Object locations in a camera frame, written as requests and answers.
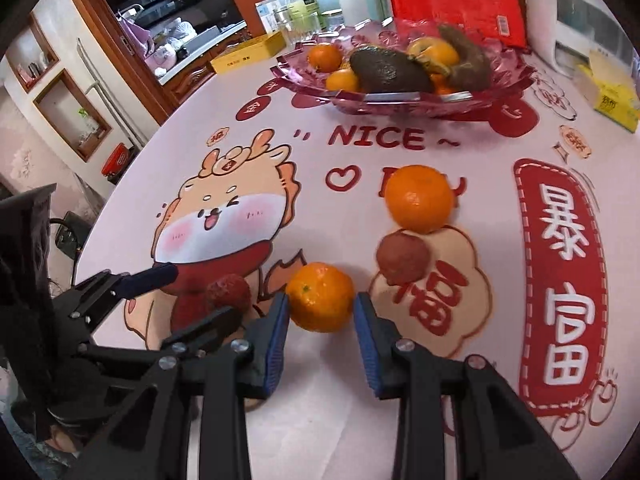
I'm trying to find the flat yellow box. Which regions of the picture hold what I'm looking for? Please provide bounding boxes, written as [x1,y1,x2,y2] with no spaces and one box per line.
[209,30,286,75]

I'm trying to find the wooden framed wall niche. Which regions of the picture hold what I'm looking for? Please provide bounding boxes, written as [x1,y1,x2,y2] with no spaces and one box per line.
[33,69,114,162]
[9,14,61,94]

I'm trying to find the red plastic package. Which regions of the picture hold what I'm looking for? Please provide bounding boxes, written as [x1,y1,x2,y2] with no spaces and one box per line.
[383,0,529,52]

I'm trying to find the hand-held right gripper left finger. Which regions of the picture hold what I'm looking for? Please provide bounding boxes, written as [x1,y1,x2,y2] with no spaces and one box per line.
[62,291,292,480]

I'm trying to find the wooden kitchen cabinet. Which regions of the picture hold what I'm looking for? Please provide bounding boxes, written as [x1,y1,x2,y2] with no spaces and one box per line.
[62,0,271,126]

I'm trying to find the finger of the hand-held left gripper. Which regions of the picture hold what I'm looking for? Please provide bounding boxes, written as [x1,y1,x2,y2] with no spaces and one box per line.
[51,262,180,323]
[75,306,244,361]

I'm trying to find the pink plastic bags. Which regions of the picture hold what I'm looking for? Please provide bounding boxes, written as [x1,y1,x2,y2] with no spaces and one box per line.
[116,9,199,79]

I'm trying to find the white squeeze wash bottle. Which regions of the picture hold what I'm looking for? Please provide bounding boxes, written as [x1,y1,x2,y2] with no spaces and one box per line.
[339,0,374,29]

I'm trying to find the red lychee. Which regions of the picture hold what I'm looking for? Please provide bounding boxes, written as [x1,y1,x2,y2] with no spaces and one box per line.
[205,275,252,317]

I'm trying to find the overripe brown banana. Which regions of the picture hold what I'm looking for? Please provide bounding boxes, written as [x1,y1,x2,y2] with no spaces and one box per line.
[436,24,493,90]

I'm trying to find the small white carton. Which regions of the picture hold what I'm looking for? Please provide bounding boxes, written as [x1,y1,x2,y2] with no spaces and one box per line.
[255,0,281,36]

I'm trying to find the white countertop appliance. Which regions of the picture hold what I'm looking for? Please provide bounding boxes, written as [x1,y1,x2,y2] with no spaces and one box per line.
[522,0,640,79]

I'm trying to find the clear bottle yellow label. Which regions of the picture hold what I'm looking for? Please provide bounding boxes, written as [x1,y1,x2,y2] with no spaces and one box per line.
[284,0,321,36]

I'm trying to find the pink glass fruit bowl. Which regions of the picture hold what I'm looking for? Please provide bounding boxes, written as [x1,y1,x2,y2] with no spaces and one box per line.
[270,22,532,122]

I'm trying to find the dark green avocado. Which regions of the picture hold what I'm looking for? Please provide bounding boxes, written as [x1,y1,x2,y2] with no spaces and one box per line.
[349,46,435,95]

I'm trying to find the red plastic container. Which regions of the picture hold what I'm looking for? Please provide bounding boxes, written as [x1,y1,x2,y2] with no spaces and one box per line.
[102,143,134,177]

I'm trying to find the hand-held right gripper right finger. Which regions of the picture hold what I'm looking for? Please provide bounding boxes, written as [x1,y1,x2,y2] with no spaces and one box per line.
[353,291,582,480]

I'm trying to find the yellow tissue box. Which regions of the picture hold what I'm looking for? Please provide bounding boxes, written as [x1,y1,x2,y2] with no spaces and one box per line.
[574,49,640,134]

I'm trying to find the silver refrigerator handle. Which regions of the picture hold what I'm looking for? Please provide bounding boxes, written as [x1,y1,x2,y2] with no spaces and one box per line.
[76,39,147,149]

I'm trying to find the brownish lychee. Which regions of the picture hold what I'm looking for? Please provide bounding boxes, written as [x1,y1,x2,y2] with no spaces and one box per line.
[376,230,430,286]

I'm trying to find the clear drinking glass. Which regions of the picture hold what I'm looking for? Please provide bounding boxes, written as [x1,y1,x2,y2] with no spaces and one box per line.
[287,12,321,44]

